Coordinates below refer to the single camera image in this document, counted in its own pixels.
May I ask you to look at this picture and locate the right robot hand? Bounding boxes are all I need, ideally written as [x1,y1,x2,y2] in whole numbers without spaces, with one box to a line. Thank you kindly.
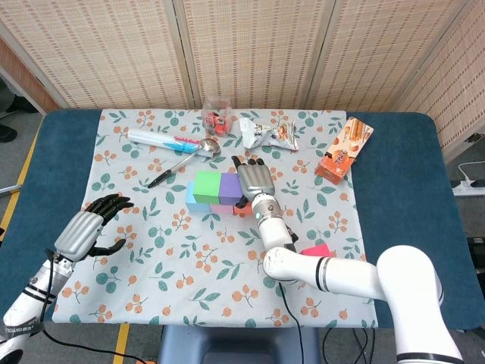
[230,154,277,219]

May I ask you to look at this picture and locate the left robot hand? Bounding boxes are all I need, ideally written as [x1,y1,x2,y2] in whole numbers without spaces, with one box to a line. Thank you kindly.
[44,193,136,263]

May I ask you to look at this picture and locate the purple cube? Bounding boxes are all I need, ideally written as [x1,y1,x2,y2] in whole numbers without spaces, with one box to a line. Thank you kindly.
[218,172,243,208]

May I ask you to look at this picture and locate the green cube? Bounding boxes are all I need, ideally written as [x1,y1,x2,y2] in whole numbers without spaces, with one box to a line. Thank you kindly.
[192,171,223,205]

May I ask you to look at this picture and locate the blue cube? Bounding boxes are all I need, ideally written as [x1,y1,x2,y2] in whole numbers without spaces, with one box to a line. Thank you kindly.
[185,180,213,213]

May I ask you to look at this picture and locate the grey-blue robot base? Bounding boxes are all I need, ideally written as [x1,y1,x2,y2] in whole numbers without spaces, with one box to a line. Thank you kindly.
[158,325,321,364]

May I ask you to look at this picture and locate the crumpled snack bag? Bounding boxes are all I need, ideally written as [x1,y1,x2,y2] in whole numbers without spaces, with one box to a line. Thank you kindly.
[238,116,300,152]

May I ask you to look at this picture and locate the clear bag orange items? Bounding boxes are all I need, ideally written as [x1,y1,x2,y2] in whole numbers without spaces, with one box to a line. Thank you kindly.
[201,96,233,137]

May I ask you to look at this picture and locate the orange biscuit box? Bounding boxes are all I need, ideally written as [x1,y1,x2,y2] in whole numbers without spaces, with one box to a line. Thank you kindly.
[314,116,375,186]

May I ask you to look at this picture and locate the red cube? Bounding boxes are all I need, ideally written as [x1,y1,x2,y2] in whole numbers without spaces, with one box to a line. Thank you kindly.
[299,243,336,259]

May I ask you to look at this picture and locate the white plastic wrap roll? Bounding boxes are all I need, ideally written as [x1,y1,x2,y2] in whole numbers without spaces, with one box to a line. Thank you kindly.
[127,127,202,155]

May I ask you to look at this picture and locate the floral tablecloth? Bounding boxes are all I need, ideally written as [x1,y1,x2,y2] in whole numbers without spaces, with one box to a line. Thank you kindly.
[52,108,379,329]

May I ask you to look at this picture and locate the woven folding screen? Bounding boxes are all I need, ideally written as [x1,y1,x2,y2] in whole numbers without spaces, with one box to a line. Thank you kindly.
[0,0,485,152]

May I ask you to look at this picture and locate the teal table cover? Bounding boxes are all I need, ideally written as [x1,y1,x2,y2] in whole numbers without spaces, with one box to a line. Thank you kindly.
[0,109,485,331]

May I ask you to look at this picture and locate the person in dark clothes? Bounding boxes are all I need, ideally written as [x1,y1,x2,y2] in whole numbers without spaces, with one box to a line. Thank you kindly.
[0,77,39,143]

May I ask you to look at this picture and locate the white power strip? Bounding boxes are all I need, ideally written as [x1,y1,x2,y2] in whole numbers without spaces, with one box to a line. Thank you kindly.
[452,180,485,197]

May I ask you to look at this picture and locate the metal ladle black handle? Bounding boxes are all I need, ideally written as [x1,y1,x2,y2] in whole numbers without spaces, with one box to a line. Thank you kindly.
[147,138,222,190]

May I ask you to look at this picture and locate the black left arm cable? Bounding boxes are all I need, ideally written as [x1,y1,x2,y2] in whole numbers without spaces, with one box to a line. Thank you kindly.
[39,249,160,364]

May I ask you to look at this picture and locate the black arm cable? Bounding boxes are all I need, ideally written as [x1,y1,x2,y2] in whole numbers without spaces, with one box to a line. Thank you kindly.
[39,249,160,364]
[278,282,304,364]

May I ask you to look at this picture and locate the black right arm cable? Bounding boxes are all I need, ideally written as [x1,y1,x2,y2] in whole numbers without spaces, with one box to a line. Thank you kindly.
[278,282,304,364]

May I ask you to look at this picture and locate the black cables under table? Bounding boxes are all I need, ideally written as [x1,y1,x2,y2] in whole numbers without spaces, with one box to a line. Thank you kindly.
[321,326,376,364]

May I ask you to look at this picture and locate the white power cable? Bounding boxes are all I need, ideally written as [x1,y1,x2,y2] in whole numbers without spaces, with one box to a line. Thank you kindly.
[458,161,485,183]

